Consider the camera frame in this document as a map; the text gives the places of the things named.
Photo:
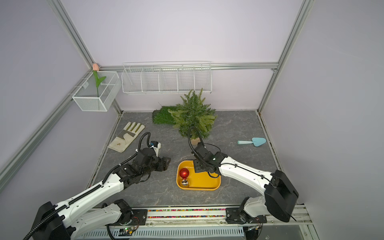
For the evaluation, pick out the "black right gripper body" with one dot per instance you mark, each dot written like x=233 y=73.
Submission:
x=198 y=167

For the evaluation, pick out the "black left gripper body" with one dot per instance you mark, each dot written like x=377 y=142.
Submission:
x=159 y=165

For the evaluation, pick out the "red ribbed ball ornament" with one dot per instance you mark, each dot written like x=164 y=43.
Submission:
x=184 y=173

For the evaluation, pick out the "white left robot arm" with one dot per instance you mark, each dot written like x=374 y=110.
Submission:
x=73 y=217

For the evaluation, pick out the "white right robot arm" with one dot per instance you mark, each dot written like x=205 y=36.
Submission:
x=278 y=195

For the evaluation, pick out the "small green christmas tree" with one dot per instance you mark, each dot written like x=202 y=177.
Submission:
x=193 y=117

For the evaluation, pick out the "yellow plastic tray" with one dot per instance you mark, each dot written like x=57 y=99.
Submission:
x=198 y=181

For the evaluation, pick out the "small silver bell ornament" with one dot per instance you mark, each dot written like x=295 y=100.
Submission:
x=185 y=183

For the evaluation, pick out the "white gardening glove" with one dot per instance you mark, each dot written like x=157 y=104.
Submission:
x=126 y=136

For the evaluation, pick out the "green artificial grass mat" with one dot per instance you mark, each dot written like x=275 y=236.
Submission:
x=163 y=117

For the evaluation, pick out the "teal garden trowel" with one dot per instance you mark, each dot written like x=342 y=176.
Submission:
x=257 y=142

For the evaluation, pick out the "small white mesh basket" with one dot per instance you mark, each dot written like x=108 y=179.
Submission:
x=86 y=95

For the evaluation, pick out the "artificial pink tulip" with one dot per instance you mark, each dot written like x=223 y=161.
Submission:
x=98 y=80

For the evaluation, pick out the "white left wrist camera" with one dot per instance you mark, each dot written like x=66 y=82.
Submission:
x=155 y=146

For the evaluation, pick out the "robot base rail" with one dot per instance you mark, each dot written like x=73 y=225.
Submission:
x=183 y=223

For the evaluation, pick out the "long white wire shelf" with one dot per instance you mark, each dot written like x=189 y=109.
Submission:
x=167 y=77

